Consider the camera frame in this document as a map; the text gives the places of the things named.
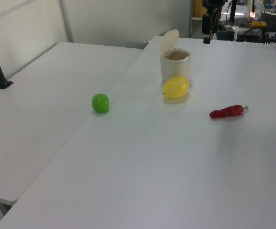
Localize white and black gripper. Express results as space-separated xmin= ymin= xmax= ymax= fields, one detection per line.
xmin=202 ymin=0 xmax=227 ymax=45

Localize cream garbage bin with lid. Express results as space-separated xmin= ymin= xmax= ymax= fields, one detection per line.
xmin=160 ymin=29 xmax=191 ymax=84

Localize brown wooden panel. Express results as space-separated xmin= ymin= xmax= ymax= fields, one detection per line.
xmin=192 ymin=0 xmax=208 ymax=17

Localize yellow toy melon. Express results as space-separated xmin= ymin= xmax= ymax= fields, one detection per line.
xmin=162 ymin=76 xmax=190 ymax=100

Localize red toy chili pepper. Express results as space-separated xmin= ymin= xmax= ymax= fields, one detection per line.
xmin=209 ymin=104 xmax=249 ymax=119

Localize green toy apple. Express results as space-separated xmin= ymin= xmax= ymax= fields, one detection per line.
xmin=91 ymin=93 xmax=110 ymax=114

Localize grey metal frame post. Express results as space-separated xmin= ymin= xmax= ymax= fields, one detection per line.
xmin=58 ymin=0 xmax=74 ymax=43

